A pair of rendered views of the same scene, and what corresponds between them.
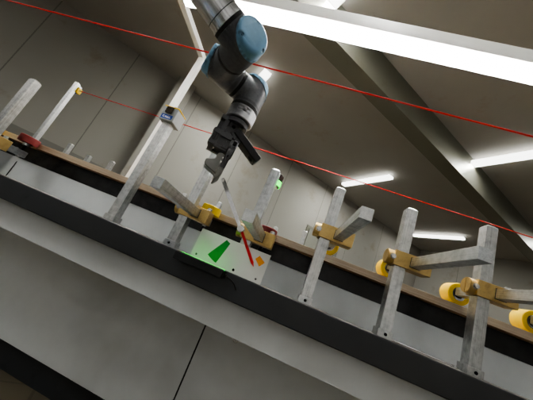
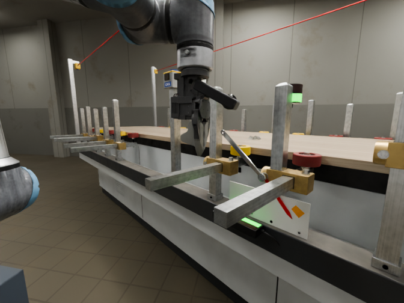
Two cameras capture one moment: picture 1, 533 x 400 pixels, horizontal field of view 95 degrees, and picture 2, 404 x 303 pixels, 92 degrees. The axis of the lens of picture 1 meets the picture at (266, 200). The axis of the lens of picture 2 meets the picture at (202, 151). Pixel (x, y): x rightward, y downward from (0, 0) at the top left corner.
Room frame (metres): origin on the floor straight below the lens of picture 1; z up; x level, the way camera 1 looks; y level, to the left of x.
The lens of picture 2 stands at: (0.29, -0.14, 1.01)
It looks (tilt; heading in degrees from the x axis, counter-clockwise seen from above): 10 degrees down; 36
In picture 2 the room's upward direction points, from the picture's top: straight up
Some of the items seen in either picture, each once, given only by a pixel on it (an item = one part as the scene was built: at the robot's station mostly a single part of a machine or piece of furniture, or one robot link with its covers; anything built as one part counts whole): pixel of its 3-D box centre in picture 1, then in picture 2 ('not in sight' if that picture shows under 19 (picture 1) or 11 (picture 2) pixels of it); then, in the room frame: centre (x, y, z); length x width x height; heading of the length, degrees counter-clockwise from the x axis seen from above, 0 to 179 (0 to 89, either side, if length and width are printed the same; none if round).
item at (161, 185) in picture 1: (188, 207); (205, 170); (0.82, 0.23, 0.84); 0.43 x 0.03 x 0.04; 170
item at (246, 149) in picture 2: (207, 218); (240, 158); (1.01, 0.20, 0.85); 0.08 x 0.08 x 0.11
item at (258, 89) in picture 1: (250, 97); (193, 24); (0.70, 0.18, 1.24); 0.10 x 0.09 x 0.12; 122
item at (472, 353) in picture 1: (479, 296); not in sight; (0.74, -0.73, 0.92); 0.03 x 0.03 x 0.48; 80
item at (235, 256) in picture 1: (229, 255); (263, 205); (0.86, 0.04, 0.75); 0.26 x 0.01 x 0.10; 80
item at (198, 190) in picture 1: (193, 199); (215, 151); (0.92, 0.25, 0.89); 0.03 x 0.03 x 0.48; 80
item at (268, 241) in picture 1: (255, 236); (285, 178); (0.87, -0.01, 0.84); 0.13 x 0.06 x 0.05; 80
